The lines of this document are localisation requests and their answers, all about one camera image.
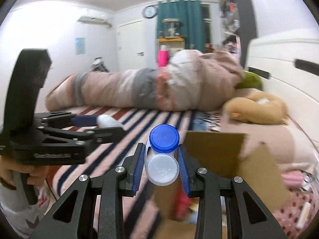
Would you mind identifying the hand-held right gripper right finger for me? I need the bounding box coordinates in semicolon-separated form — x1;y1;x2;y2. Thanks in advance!
176;144;289;239

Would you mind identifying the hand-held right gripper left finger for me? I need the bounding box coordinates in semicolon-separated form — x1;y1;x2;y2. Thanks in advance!
29;142;146;239

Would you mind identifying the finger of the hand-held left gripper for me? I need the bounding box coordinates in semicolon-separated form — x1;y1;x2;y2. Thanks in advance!
35;112;100;130
37;126;129;146

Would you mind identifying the small white bottle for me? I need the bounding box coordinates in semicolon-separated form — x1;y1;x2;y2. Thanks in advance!
96;115;124;130

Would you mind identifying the blue white contact lens case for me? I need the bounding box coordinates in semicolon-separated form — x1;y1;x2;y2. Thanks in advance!
144;124;180;187

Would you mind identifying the brown cardboard box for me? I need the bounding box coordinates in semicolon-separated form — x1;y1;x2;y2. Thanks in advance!
153;131;292;239

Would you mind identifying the person's left forearm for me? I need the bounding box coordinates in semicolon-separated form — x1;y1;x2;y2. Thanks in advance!
0;182;50;239

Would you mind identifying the person's left hand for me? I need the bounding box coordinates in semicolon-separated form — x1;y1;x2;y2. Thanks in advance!
0;163;49;188

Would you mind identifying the pink rounded plastic item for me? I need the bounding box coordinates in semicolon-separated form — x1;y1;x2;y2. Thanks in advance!
177;192;191;221

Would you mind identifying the striped blanket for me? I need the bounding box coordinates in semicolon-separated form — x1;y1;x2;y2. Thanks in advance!
37;105;225;239

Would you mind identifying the rolled pink grey quilt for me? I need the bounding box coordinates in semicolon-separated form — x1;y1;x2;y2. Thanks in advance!
45;49;246;112

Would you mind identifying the dark bag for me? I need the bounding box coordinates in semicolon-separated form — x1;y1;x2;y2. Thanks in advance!
91;57;110;72

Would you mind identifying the white door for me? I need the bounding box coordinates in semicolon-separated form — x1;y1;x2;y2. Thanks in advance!
117;20;145;72

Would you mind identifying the tan plush toy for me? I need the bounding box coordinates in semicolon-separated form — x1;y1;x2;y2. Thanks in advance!
223;91;289;125

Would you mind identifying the white air conditioner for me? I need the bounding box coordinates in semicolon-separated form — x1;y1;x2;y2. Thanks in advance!
77;15;112;28

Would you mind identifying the pink ribbed pillow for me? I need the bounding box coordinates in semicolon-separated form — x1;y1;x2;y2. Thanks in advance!
222;112;319;172

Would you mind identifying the pink plush toy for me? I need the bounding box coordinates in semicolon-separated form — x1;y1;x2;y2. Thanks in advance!
282;170;317;190

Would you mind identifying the pink dotted sheet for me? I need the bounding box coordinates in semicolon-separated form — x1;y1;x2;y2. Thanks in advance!
273;192;314;232

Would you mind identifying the green plush toy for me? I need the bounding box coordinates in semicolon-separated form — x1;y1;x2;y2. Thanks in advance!
234;72;262;90

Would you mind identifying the yellow cabinet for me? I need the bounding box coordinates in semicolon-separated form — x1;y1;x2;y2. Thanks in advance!
157;38;186;60

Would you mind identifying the glass display case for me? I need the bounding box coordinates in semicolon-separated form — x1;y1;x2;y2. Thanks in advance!
162;18;182;38

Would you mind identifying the white slim tube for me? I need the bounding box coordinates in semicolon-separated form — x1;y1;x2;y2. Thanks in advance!
300;201;312;221

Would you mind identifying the teal curtain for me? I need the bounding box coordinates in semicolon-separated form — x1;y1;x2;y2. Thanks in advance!
157;0;207;53

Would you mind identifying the window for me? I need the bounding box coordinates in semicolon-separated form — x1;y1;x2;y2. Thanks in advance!
201;4;212;48

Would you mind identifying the white bed headboard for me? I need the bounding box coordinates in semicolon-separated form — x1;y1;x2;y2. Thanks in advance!
245;31;319;155

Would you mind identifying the dark tall shelf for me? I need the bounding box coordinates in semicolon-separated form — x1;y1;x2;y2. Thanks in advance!
217;0;257;65

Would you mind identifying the blue wall poster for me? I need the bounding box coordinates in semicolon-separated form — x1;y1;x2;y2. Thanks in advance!
75;37;86;55

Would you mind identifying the round wall clock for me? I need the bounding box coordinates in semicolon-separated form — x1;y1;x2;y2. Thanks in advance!
143;5;157;18

